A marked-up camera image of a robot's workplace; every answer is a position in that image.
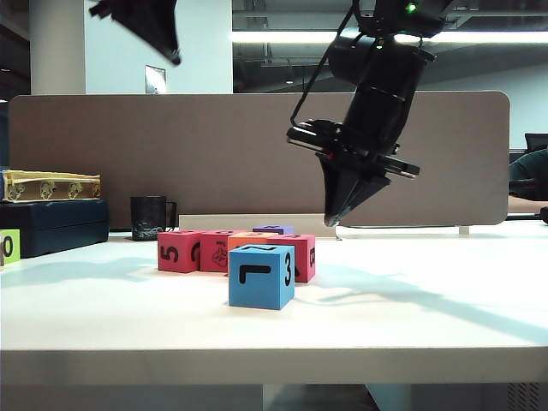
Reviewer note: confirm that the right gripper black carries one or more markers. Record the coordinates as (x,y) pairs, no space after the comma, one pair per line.
(377,128)

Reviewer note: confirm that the white partition foot bracket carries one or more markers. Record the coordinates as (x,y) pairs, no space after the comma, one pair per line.
(464,230)

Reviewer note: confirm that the person in dark green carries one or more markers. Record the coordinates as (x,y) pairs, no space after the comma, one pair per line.
(528,171)

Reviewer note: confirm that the red block with 0 B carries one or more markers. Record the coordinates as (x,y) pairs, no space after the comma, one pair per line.
(210,246)

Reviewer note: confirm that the dark blue case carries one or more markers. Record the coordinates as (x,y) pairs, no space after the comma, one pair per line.
(43,227)

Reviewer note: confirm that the yellow patterned box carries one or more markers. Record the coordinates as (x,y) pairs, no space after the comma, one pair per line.
(34,188)

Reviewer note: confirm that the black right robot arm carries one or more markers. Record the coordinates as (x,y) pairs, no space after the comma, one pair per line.
(385,64)

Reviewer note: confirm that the black rounded desk object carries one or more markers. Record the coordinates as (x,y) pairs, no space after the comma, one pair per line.
(544,216)

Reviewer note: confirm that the blue block with L 3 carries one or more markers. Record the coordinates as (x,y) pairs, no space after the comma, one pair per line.
(257,291)

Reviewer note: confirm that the black ceiling spotlight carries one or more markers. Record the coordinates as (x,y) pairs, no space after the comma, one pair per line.
(290,80)

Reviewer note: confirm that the orange block with 2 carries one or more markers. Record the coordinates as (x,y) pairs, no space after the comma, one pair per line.
(240,240)

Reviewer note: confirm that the framed wall sign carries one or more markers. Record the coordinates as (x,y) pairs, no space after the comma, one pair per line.
(155,79)

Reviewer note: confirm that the black mug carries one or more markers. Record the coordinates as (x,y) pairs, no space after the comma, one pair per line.
(147,218)

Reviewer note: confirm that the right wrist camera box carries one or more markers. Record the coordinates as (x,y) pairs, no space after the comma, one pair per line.
(308,135)

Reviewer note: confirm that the red block with 5 C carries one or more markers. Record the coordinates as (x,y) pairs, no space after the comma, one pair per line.
(184,240)

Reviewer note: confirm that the black office chair back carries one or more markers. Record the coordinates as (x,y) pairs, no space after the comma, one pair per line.
(537,141)

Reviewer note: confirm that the purple block with R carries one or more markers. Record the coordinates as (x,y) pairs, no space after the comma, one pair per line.
(261,230)

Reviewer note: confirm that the brown desk partition panel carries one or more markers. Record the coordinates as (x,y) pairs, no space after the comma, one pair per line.
(214,150)

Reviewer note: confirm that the red block with 4 Y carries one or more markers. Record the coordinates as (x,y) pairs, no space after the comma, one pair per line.
(305,257)

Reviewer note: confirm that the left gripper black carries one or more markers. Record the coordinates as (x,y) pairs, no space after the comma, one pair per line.
(99,7)

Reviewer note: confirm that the green block with 0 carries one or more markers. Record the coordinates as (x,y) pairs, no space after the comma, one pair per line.
(10,246)

